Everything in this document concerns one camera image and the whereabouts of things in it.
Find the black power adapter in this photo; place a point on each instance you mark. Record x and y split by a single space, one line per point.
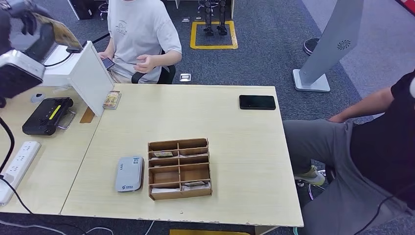
74 50

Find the grey card reader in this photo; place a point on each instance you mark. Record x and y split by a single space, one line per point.
129 175

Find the yellow green sneaker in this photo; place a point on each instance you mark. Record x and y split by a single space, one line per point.
311 177

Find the black cabinet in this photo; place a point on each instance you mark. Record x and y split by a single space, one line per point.
82 8

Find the round black stanchion base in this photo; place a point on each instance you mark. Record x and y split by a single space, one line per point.
310 47

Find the stack of hotel cards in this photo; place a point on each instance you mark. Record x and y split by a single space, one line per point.
112 100

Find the grey kiosk stand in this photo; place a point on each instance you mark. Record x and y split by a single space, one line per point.
330 39

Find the person's right hand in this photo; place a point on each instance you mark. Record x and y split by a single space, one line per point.
336 118
103 57

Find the yellow floor tape square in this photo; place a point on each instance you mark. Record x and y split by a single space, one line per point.
214 47

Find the person's left hand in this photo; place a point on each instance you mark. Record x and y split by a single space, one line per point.
145 64

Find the person's left forearm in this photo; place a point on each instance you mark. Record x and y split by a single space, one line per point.
167 58

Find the black smartphone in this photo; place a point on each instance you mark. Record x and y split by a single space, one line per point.
257 102

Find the black office chair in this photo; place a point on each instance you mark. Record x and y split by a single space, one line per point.
167 76

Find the chrome chair base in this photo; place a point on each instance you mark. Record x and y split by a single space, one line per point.
103 9
309 191

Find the white desk shelf partition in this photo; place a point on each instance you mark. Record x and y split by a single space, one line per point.
90 77

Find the printed hotel key card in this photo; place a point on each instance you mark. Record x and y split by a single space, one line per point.
163 154
194 183
66 34

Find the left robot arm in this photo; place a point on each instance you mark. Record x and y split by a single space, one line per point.
5 32

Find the person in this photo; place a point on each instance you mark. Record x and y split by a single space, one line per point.
373 152
142 29

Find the white power strip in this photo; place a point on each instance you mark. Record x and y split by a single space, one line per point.
19 162

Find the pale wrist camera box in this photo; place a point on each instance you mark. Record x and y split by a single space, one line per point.
19 73

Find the person's right forearm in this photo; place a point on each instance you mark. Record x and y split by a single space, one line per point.
109 47
366 103

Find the white black humanoid robot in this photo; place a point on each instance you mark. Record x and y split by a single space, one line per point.
209 16

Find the person's smartphone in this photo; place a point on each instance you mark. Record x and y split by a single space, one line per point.
108 63

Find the wooden card organizer box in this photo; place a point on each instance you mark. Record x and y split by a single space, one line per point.
180 194

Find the black device with yellow stripe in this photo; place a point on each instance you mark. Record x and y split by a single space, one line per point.
43 118

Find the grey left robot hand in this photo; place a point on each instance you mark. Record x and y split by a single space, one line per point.
29 22

